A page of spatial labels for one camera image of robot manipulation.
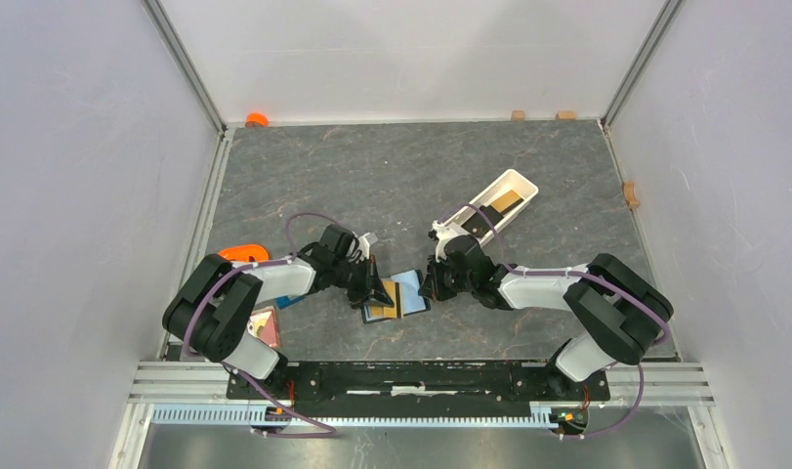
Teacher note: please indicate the black card in tray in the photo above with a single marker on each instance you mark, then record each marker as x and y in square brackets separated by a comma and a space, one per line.
[477, 226]

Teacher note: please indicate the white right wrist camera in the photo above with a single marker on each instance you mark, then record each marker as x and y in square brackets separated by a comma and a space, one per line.
[442, 233]

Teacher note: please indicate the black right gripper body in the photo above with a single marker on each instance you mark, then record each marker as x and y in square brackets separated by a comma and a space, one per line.
[446, 283]

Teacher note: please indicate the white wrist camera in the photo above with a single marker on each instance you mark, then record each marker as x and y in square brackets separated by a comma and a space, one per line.
[442, 233]
[363, 244]

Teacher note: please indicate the pink playing card box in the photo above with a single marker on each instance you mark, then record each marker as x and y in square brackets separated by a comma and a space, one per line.
[263, 326]

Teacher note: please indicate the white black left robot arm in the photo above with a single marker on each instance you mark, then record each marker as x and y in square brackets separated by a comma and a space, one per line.
[211, 311]

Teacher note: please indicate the tan card in tray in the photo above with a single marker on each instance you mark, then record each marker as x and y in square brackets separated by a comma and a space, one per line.
[506, 202]

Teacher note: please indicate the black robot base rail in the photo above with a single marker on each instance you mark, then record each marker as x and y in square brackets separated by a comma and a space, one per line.
[493, 388]

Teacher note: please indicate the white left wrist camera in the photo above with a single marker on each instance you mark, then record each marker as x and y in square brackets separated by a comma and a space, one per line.
[363, 244]

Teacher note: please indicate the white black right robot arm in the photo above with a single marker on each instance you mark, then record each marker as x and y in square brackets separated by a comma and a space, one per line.
[622, 314]

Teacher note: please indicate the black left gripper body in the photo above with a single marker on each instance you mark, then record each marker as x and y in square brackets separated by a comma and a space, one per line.
[354, 277]

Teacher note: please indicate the wooden block right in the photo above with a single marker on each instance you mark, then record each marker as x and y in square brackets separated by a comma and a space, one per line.
[566, 115]

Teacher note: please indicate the blue toy block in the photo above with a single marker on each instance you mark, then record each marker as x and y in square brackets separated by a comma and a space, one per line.
[284, 302]

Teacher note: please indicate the gold credit card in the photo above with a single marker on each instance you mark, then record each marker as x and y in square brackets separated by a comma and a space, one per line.
[393, 288]
[381, 313]

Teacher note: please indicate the white slotted cable duct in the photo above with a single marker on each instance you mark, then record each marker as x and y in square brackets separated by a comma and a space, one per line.
[272, 416]

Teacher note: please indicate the orange round cap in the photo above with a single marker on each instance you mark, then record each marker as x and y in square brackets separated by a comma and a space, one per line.
[255, 119]

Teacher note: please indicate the wooden curved block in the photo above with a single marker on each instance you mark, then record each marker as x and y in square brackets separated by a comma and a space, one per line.
[629, 190]

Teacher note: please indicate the black card holder wallet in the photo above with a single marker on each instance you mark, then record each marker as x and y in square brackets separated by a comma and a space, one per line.
[403, 288]

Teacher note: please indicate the white card tray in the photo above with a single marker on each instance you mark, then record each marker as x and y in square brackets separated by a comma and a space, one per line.
[511, 179]

